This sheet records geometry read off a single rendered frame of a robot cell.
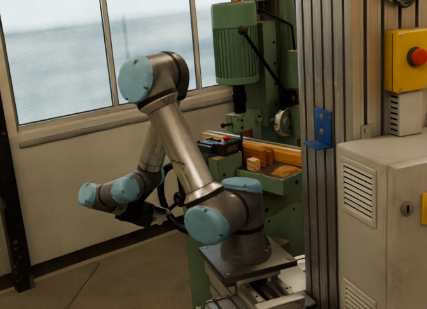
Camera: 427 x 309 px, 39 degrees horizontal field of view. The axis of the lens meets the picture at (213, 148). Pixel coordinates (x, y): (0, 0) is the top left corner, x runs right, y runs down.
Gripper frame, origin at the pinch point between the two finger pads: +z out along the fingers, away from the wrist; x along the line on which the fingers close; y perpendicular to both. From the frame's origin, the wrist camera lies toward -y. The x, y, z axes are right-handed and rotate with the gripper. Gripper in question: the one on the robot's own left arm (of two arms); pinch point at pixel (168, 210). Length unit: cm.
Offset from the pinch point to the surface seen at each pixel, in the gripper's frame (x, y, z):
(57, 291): -126, 67, 55
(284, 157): 11, -32, 38
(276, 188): 20.1, -19.3, 27.8
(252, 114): -9, -46, 35
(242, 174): 3.7, -20.8, 26.6
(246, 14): -4, -78, 10
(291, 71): 1, -67, 39
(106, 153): -142, -14, 67
